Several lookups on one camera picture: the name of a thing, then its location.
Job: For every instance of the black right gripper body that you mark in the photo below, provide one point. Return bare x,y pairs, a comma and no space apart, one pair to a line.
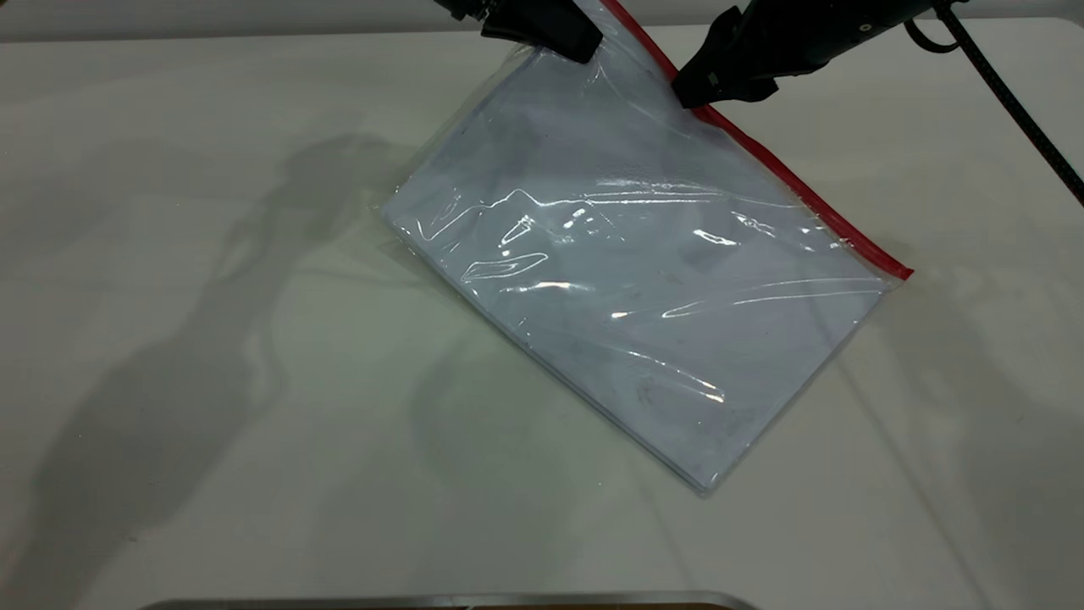
804,30

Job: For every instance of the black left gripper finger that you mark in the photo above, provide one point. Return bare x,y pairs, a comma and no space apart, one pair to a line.
546,25

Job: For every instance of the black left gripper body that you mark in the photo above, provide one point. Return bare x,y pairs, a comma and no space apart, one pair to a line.
470,8

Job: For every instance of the clear plastic zipper bag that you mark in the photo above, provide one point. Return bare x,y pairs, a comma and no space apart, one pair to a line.
635,59

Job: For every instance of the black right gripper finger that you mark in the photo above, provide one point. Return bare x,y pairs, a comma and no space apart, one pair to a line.
724,51
720,89

